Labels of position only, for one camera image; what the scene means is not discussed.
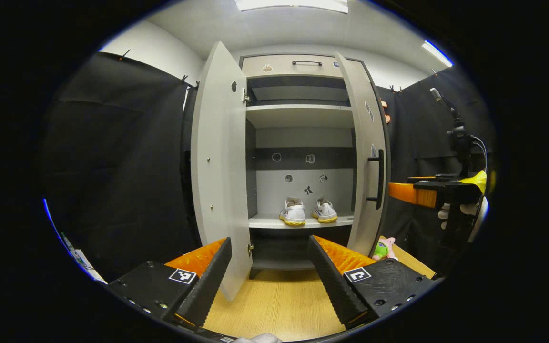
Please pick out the grey shoe cabinet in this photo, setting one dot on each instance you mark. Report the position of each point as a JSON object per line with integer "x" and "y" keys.
{"x": 298, "y": 116}

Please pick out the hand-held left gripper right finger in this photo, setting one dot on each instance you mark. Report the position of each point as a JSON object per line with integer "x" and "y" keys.
{"x": 334, "y": 286}

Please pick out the beige cabinet drawer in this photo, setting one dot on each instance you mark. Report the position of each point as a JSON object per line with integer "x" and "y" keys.
{"x": 279, "y": 66}

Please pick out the white shoe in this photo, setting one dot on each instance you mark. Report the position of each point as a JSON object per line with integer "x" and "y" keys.
{"x": 325, "y": 211}
{"x": 293, "y": 213}

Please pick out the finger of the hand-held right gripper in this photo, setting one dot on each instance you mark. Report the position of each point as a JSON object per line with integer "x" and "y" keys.
{"x": 408, "y": 193}
{"x": 427, "y": 178}

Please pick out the ceiling light panel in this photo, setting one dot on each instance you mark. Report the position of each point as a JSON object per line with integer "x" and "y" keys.
{"x": 436, "y": 52}
{"x": 293, "y": 5}

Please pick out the pink green plush toy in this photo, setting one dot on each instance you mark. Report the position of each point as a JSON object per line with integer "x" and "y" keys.
{"x": 383, "y": 248}

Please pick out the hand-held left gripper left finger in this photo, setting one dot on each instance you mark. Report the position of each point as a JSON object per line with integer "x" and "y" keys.
{"x": 208, "y": 286}

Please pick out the grey shoe cabinet door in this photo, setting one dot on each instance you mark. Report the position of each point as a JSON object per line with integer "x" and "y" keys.
{"x": 358, "y": 181}
{"x": 219, "y": 166}

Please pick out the black backdrop cloth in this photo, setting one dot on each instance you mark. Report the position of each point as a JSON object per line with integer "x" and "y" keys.
{"x": 127, "y": 181}

